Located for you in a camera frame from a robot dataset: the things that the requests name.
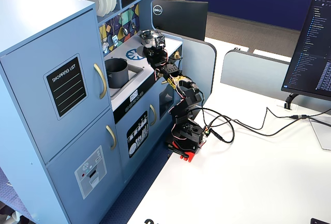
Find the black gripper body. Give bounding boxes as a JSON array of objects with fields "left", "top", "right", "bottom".
[{"left": 146, "top": 49, "right": 171, "bottom": 68}]

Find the dark gray pot lid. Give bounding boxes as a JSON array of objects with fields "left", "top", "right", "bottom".
[{"left": 137, "top": 44, "right": 155, "bottom": 57}]

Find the red robot base clamp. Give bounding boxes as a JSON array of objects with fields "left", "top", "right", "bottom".
[{"left": 165, "top": 138, "right": 206, "bottom": 163}]

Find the silver glass pot lid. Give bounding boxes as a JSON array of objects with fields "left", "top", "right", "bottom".
[{"left": 137, "top": 29, "right": 161, "bottom": 41}]

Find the silver metal toy pot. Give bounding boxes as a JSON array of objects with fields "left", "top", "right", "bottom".
[{"left": 139, "top": 34, "right": 161, "bottom": 48}]

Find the gray toy sink basin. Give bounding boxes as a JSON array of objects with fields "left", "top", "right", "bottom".
[{"left": 108, "top": 63, "right": 144, "bottom": 98}]

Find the hanging silver toy ladle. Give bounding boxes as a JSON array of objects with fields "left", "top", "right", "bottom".
[{"left": 121, "top": 14, "right": 129, "bottom": 36}]

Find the hanging silver toy spatula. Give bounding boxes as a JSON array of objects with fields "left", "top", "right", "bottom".
[{"left": 111, "top": 18, "right": 119, "bottom": 48}]

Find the dark gray toy pot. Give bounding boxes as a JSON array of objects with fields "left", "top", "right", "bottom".
[{"left": 104, "top": 57, "right": 129, "bottom": 89}]

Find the tall gray desk divider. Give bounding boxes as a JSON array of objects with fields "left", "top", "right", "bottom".
[{"left": 161, "top": 31, "right": 218, "bottom": 107}]

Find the black Dell monitor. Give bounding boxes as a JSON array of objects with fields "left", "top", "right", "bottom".
[{"left": 151, "top": 0, "right": 209, "bottom": 41}]

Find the black shopping list chalkboard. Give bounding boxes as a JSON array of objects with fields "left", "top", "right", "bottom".
[{"left": 46, "top": 56, "right": 87, "bottom": 118}]

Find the low gray desk divider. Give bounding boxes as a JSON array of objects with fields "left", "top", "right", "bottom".
[{"left": 220, "top": 49, "right": 331, "bottom": 114}]

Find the blue wooden toy kitchen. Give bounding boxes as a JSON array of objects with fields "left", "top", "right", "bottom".
[{"left": 0, "top": 0, "right": 185, "bottom": 224}]

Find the black monitor with code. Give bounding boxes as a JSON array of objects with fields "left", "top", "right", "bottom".
[{"left": 281, "top": 0, "right": 331, "bottom": 102}]

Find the small wrist camera board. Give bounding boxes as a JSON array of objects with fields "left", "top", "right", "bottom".
[{"left": 154, "top": 35, "right": 167, "bottom": 49}]

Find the long gold fridge handle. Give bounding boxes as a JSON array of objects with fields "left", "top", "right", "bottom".
[{"left": 93, "top": 63, "right": 108, "bottom": 100}]

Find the short gold freezer handle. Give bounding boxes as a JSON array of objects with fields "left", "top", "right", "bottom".
[{"left": 106, "top": 125, "right": 117, "bottom": 151}]

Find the long black power cable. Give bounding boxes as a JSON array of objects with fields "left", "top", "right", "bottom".
[{"left": 199, "top": 107, "right": 331, "bottom": 138}]

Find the gray monitor base plate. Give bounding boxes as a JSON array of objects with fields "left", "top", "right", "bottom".
[{"left": 308, "top": 116, "right": 331, "bottom": 151}]

